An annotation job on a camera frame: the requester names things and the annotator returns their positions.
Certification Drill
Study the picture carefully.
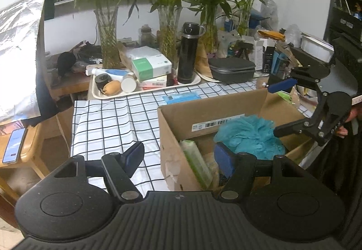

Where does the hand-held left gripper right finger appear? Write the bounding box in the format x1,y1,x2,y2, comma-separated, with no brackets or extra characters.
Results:
214,142,309,203

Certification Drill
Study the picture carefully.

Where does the white plastic tub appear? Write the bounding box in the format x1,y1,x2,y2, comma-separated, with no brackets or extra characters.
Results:
300,35,335,63

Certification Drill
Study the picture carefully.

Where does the wooden side table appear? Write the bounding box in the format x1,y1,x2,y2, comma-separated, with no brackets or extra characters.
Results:
47,67,94,115

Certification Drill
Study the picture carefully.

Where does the black thermos bottle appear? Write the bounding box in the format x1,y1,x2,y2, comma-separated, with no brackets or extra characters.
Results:
177,22,207,85

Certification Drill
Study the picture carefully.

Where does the black round jar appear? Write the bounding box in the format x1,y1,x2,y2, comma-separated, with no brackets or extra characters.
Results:
95,74,111,89

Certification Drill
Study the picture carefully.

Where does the white lotion tube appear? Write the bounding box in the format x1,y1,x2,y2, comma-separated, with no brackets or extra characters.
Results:
86,67,133,81

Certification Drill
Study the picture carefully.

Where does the dark blue box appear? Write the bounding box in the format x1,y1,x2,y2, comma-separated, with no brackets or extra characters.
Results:
273,50,289,74

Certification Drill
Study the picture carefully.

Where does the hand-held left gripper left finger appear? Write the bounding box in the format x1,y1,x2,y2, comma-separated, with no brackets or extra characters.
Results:
51,141,145,203

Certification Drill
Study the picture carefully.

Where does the wooden chair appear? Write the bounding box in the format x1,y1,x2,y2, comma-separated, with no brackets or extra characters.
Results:
0,120,61,205

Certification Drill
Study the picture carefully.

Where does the green white tissue pack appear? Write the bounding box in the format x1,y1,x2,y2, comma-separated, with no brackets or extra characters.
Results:
131,55,172,81

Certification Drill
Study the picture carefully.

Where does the clear plastic bag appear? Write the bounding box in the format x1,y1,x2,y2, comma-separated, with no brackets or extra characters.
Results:
124,46,165,64

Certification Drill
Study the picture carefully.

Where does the silver foil sheet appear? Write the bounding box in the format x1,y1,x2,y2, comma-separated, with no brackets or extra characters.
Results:
0,0,54,126

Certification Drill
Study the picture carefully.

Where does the white open carton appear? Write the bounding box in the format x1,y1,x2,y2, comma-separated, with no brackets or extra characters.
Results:
242,35,268,71

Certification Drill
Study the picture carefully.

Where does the small black tripod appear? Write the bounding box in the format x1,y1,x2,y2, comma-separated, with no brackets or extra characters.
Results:
235,42,254,60

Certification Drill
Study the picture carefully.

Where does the clear bottle with black lid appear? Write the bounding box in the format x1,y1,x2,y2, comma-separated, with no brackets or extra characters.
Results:
138,24,158,48

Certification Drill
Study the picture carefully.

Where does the grey zip case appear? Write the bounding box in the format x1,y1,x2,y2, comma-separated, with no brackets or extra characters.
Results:
208,57,256,82

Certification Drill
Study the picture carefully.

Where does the brown paper bag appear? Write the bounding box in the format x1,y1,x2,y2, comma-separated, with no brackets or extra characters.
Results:
117,41,133,69
195,41,216,81

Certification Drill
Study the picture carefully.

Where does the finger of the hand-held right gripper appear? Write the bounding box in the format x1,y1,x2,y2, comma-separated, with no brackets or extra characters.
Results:
274,97,338,147
267,65,332,98

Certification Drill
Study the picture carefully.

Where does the green white wipes pack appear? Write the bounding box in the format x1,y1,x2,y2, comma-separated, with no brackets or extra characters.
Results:
179,140,214,190

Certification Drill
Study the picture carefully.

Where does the brown cardboard box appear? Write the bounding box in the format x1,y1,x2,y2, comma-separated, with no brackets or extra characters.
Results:
157,87,314,191

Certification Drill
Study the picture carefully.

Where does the white lidded jar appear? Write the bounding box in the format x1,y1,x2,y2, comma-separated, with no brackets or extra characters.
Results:
121,72,137,93

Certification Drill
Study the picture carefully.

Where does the yellow padded envelope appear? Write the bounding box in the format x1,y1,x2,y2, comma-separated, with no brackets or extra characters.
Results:
256,29,286,41

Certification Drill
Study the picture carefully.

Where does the smartphone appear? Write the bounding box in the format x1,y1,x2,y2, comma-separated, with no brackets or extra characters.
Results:
2,128,27,165

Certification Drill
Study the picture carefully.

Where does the black hat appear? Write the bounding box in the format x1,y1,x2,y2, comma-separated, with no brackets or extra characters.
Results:
57,52,77,79

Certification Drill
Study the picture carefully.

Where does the white plastic tray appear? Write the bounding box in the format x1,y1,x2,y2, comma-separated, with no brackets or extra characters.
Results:
90,67,202,100

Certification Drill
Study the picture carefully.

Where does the blue packet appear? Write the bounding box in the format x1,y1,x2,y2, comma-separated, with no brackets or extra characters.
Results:
162,93,201,106

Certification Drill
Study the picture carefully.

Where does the tan oval pouch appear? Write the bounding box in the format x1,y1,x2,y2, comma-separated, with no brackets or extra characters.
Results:
100,80,122,96

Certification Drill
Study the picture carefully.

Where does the white barcode box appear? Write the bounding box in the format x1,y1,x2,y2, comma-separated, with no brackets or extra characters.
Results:
138,75,168,88

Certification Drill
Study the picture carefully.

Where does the teal mesh bath loofah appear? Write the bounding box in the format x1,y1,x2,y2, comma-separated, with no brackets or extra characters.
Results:
213,115,286,160

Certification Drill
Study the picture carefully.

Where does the dark clutter pile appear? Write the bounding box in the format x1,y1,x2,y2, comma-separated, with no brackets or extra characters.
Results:
72,41,103,67

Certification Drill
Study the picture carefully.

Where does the person's right hand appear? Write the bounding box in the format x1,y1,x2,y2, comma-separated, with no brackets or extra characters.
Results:
336,107,362,138

